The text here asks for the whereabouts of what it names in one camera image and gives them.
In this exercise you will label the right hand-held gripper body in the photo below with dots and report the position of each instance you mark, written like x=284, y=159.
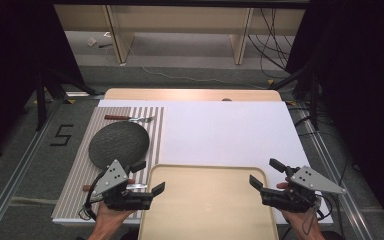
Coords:
x=313, y=181

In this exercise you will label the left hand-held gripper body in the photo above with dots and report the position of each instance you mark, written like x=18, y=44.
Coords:
x=113, y=178

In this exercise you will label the person's right hand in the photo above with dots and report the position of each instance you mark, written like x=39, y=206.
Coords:
x=296, y=218

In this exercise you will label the person's left hand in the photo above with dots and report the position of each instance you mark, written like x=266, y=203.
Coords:
x=108, y=220

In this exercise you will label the black round textured plate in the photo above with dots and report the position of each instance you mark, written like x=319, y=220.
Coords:
x=119, y=144

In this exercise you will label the striped placemat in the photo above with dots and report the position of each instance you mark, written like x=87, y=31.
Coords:
x=80, y=173

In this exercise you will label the beige plastic tray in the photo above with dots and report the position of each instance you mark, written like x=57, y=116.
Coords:
x=206, y=206

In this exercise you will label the white board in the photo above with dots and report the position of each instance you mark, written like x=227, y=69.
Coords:
x=230, y=133

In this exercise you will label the black metal stand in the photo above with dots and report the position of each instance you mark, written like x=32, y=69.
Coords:
x=313, y=100
x=41, y=106

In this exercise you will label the wooden table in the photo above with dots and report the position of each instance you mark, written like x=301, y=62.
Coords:
x=180, y=94

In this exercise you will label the black pen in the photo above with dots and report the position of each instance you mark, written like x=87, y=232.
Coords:
x=105, y=45

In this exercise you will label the dark curtain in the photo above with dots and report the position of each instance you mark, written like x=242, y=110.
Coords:
x=6, y=66
x=363, y=66

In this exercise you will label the white paper scrap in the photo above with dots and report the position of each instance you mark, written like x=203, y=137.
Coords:
x=91, y=41

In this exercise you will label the beige wooden shelf unit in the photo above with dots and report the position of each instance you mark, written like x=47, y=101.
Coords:
x=180, y=20

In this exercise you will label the aluminium floor rail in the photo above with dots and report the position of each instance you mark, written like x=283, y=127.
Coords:
x=13, y=181
x=330, y=170

